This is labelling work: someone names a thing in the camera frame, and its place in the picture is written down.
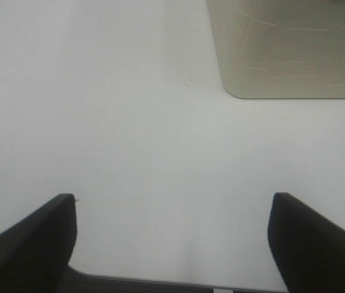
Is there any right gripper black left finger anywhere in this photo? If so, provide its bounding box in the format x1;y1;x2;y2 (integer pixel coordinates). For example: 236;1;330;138
0;194;77;292

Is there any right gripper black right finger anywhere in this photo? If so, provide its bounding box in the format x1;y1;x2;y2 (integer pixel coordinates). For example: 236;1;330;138
268;192;345;292

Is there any beige plastic storage bin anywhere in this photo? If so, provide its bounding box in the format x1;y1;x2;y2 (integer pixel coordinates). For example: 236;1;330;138
207;0;345;99

